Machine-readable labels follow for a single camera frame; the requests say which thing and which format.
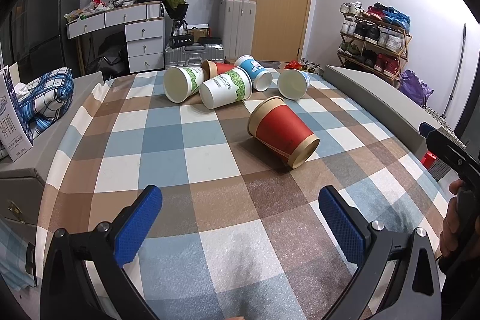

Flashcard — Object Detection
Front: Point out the red kraft paper cup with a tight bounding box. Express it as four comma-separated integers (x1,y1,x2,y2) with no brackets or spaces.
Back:
247,97,320,169

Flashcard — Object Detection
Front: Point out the white green paper cup left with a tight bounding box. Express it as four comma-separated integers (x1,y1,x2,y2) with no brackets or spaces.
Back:
163,67,205,103

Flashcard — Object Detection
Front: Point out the white green paper cup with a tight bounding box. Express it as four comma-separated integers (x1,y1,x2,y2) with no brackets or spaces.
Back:
199,67,253,110
163,67,205,103

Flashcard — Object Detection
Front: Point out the blue cartoon paper cup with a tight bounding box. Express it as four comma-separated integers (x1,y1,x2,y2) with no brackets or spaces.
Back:
277,69,311,101

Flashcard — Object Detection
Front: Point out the blue white paper cup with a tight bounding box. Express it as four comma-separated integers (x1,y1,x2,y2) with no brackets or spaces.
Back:
234,55,273,92

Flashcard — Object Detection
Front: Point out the red paper cup back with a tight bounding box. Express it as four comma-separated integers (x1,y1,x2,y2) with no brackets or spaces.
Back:
202,60,234,79

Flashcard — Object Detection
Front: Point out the white green paper cup front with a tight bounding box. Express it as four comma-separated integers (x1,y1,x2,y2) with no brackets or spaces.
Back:
199,67,253,110

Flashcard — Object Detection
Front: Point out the grey upright suitcase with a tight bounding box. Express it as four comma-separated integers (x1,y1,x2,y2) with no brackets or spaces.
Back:
219,0,256,60

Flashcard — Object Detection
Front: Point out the person's right hand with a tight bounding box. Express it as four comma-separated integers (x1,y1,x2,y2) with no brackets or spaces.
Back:
439,179,464,257

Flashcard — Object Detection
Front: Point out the grey bedside bench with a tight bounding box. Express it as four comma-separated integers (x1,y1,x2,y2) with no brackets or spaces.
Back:
0,71,105,291

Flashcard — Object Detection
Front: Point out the white milk carton box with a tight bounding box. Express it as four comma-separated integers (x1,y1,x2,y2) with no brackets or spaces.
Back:
1,67,33,162

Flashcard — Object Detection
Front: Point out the grey padded bed footboard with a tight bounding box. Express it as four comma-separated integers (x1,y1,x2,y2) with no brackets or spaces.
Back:
323,66,461,159

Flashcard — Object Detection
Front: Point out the checkered bed sheet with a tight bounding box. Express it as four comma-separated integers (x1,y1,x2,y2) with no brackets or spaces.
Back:
36,71,448,319

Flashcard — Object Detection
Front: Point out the purple bag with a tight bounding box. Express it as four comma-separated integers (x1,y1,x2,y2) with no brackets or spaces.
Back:
399,69,434,108

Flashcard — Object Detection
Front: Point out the blue plaid pillow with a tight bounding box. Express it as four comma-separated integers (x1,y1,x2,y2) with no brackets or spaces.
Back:
14,67,74,139

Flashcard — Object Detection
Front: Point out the wooden shoe rack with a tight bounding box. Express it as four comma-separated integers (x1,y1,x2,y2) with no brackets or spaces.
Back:
337,1,412,88

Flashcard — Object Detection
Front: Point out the dark refrigerator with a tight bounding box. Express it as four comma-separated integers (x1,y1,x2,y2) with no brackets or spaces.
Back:
7,0,80,84

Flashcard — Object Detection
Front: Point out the silver flat suitcase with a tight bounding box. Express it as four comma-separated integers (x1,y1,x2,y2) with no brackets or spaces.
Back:
163,44,225,69

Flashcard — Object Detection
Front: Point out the white drawer desk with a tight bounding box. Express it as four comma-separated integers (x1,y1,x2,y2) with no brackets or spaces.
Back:
67,1,166,73

